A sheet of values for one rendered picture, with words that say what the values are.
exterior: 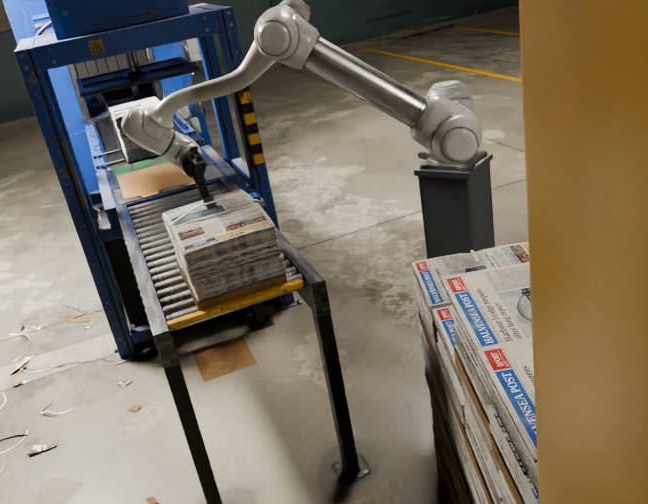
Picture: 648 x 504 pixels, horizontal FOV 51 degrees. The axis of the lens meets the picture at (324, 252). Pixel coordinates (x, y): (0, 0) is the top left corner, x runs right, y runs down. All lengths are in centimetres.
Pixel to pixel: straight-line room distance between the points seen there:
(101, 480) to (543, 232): 281
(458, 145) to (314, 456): 132
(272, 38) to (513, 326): 110
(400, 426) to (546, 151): 261
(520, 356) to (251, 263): 105
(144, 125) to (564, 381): 219
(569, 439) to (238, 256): 187
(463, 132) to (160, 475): 173
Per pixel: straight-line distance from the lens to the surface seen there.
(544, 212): 17
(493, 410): 130
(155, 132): 233
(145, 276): 246
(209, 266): 202
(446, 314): 181
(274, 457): 274
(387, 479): 256
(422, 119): 208
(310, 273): 219
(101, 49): 319
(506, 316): 134
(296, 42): 202
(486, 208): 246
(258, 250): 204
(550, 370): 19
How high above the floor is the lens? 177
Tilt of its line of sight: 25 degrees down
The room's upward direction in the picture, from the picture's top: 10 degrees counter-clockwise
